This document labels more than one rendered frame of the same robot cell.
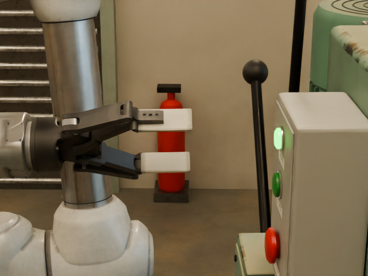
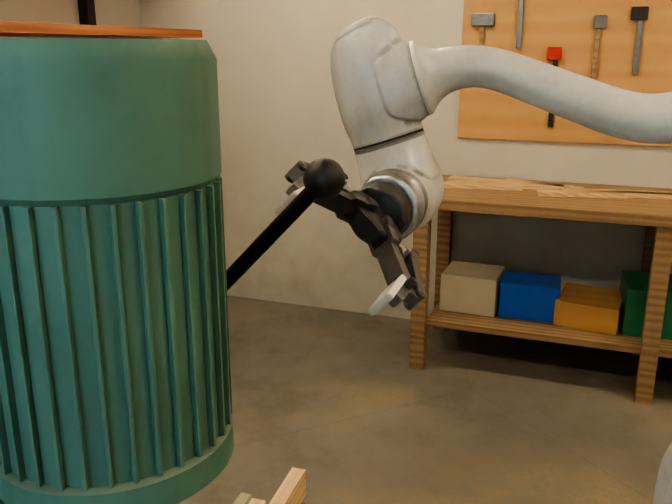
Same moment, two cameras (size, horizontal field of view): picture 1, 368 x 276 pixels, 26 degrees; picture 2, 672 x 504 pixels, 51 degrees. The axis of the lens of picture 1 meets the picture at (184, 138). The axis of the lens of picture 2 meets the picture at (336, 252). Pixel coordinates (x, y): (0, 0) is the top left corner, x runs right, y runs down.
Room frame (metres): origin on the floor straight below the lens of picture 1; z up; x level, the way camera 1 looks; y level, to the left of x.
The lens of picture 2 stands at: (1.24, -0.64, 1.50)
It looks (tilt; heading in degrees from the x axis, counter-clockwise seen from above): 16 degrees down; 109
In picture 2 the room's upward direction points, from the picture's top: straight up
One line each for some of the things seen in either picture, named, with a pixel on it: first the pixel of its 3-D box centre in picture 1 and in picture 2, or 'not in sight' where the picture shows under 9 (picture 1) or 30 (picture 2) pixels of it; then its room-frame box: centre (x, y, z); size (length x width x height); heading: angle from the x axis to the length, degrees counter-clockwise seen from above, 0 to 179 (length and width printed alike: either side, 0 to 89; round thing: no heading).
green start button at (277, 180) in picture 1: (276, 184); not in sight; (0.60, -0.08, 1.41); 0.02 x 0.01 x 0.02; 2
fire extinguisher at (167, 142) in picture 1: (171, 141); not in sight; (3.87, 0.06, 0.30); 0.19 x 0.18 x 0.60; 179
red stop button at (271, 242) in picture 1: (271, 245); not in sight; (0.60, -0.07, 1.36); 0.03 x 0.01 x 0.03; 2
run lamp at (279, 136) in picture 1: (278, 138); not in sight; (0.60, -0.08, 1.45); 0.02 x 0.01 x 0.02; 2
